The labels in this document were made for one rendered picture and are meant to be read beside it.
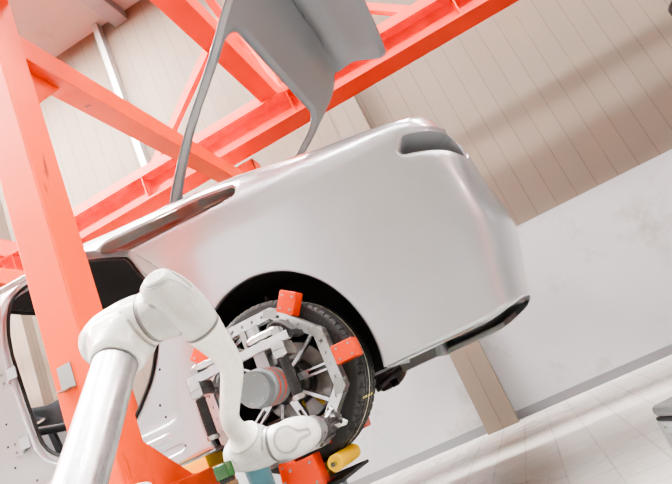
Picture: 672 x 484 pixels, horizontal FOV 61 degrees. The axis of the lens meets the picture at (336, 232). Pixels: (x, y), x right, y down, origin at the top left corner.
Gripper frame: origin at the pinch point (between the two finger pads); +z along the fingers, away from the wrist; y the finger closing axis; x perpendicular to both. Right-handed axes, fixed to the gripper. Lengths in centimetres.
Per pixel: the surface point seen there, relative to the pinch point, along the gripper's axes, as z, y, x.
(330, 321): 17.1, 28.5, 22.1
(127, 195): 207, 47, 326
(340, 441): 17.9, -11.0, 3.2
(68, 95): 11, 86, 194
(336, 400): 9.4, 3.9, 6.9
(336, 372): 9.3, 13.1, 10.3
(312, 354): 33.6, 11.4, 31.6
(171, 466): -3, -40, 55
